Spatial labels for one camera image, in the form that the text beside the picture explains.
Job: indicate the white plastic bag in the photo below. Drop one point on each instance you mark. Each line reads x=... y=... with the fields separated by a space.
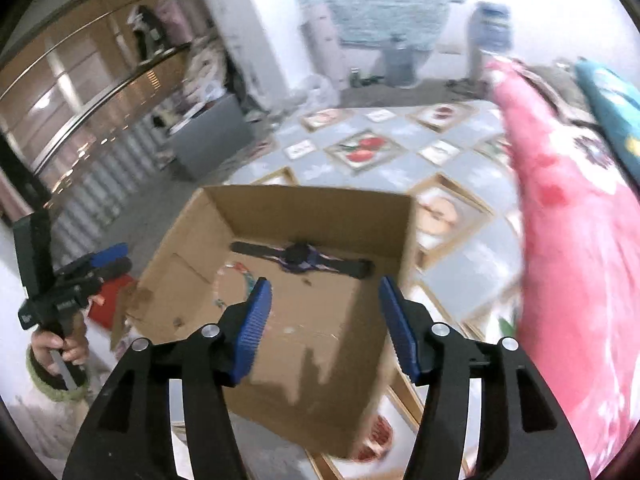
x=320 y=92

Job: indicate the person's left forearm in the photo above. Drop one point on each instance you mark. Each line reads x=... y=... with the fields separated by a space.
x=45 y=420

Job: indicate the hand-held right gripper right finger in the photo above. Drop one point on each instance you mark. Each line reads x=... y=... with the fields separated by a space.
x=400 y=330

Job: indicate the hanging clothes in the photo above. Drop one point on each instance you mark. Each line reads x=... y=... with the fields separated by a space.
x=155 y=25

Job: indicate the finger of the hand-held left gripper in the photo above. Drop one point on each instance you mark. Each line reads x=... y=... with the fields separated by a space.
x=110 y=255
x=117 y=267

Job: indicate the grey storage box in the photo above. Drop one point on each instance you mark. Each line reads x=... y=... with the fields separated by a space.
x=212 y=135

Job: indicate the white ribbed panel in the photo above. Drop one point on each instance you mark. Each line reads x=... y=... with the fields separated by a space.
x=110 y=180

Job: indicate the fruit printed bedsheet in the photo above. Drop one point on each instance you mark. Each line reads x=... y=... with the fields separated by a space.
x=390 y=180

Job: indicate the brown cardboard box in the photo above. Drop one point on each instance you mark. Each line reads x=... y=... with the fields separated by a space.
x=310 y=220

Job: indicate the blue water jug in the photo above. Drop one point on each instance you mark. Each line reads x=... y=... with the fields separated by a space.
x=494 y=27
x=400 y=67

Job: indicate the wooden wardrobe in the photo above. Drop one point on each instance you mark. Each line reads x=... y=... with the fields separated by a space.
x=75 y=75

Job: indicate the black wristwatch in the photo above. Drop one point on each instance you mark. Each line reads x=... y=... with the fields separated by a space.
x=300 y=255

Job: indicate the pink floral blanket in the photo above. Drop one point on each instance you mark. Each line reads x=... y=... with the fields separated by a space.
x=575 y=260

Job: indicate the teal pillow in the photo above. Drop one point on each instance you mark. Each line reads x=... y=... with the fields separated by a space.
x=615 y=105

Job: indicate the red cloth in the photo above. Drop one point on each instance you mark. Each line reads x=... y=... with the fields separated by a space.
x=110 y=305

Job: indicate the white floral bag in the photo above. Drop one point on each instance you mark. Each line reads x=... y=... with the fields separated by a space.
x=205 y=75

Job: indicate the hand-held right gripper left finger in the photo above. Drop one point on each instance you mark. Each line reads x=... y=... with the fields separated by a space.
x=255 y=325

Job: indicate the grey blanket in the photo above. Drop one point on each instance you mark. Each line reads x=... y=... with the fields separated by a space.
x=560 y=85

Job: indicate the person's left hand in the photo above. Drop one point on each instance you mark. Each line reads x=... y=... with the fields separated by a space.
x=75 y=350

